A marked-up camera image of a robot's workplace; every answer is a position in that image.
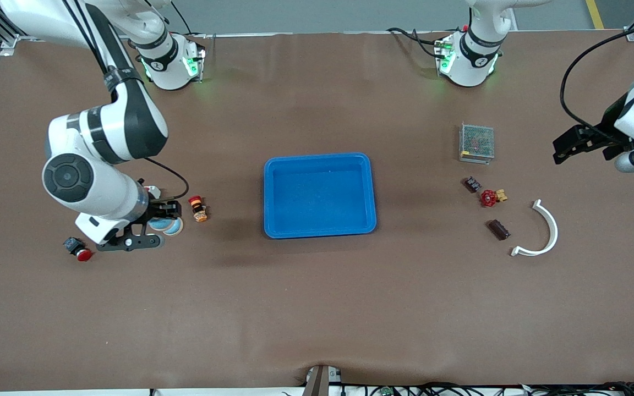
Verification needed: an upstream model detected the red pushbutton grey body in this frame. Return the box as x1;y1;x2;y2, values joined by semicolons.
63;236;93;262

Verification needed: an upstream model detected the red yellow emergency stop button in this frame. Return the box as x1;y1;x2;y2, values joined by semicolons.
188;195;209;223

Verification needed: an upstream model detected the metal mesh power supply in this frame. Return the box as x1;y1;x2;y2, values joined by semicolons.
459;123;495;164

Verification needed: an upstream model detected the brass valve red handwheel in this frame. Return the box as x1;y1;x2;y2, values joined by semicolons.
480;189;508;207

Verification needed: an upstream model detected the blue plastic tray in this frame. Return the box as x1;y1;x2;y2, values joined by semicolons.
264;152;378;239

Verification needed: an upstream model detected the brown table cover mat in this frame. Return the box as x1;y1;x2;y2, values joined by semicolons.
0;32;634;392

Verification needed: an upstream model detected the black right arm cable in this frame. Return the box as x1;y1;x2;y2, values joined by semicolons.
61;0;190;201

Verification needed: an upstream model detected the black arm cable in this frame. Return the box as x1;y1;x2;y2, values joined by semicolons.
61;0;190;201
560;19;634;141

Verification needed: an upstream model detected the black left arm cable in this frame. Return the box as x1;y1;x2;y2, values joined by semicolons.
560;19;634;141

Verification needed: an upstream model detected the white curved plastic bracket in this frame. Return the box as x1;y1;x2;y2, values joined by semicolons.
510;199;559;257

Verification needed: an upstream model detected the black base cable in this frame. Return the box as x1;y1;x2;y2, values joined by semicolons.
171;0;207;39
387;26;445;59

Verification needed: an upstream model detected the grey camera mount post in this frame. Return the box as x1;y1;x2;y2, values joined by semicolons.
303;365;343;396

